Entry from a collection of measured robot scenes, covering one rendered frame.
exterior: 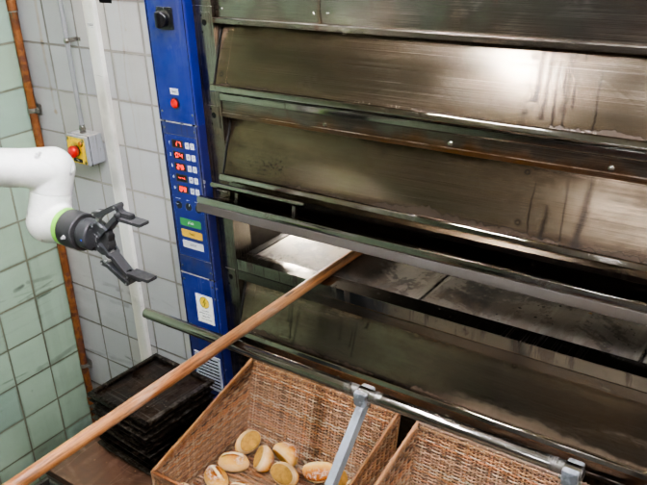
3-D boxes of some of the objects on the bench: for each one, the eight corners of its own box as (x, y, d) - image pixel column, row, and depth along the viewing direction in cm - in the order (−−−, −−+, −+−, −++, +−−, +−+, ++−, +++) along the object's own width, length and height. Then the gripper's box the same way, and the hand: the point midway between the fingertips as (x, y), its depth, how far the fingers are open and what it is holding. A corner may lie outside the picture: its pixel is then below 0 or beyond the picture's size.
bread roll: (289, 492, 228) (297, 470, 229) (264, 477, 234) (272, 456, 235) (299, 493, 232) (307, 471, 233) (274, 478, 238) (283, 457, 239)
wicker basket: (258, 422, 263) (251, 353, 251) (405, 484, 233) (405, 408, 221) (153, 512, 227) (140, 436, 215) (311, 599, 197) (305, 515, 185)
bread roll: (336, 486, 233) (334, 476, 228) (302, 487, 234) (300, 477, 229) (336, 469, 237) (334, 459, 232) (303, 470, 238) (300, 460, 233)
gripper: (90, 178, 183) (153, 194, 171) (107, 273, 193) (168, 294, 181) (64, 188, 177) (127, 205, 166) (82, 285, 188) (143, 308, 176)
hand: (144, 250), depth 174 cm, fingers open, 13 cm apart
